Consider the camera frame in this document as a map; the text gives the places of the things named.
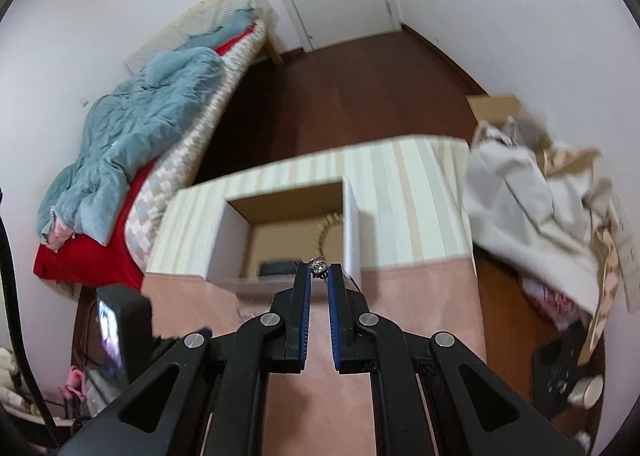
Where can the black oval item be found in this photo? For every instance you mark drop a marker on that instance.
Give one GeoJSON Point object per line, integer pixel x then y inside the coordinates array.
{"type": "Point", "coordinates": [277, 267]}

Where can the pink plastic item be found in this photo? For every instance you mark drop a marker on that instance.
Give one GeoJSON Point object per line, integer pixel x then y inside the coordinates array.
{"type": "Point", "coordinates": [72, 381]}

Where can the striped paper-covered box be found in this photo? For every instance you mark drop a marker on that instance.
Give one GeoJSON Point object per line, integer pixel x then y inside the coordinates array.
{"type": "Point", "coordinates": [410, 196]}

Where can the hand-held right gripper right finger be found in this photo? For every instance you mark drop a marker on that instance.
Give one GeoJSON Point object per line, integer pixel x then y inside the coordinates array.
{"type": "Point", "coordinates": [333, 318]}

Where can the red blanket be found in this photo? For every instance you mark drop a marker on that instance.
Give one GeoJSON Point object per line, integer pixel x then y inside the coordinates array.
{"type": "Point", "coordinates": [95, 261]}

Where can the white cup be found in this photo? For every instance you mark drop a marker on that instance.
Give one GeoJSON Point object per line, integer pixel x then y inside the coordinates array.
{"type": "Point", "coordinates": [587, 391]}

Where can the white cloth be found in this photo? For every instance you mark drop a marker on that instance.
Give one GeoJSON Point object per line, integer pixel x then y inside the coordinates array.
{"type": "Point", "coordinates": [515, 206]}

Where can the bed with checked sheet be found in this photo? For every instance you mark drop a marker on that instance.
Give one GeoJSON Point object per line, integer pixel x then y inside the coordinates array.
{"type": "Point", "coordinates": [200, 136]}

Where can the white striped pillow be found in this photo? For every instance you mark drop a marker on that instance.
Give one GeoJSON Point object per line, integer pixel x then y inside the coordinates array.
{"type": "Point", "coordinates": [195, 23]}

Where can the blue duvet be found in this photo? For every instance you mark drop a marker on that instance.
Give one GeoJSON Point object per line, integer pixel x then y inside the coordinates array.
{"type": "Point", "coordinates": [145, 111]}

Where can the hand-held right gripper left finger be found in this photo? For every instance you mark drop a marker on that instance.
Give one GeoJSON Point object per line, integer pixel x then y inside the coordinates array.
{"type": "Point", "coordinates": [305, 308]}

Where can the brown cardboard box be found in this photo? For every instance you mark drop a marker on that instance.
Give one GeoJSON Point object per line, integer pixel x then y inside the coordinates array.
{"type": "Point", "coordinates": [495, 111]}

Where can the black flat case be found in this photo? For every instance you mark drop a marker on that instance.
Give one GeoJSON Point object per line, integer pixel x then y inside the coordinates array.
{"type": "Point", "coordinates": [552, 366]}

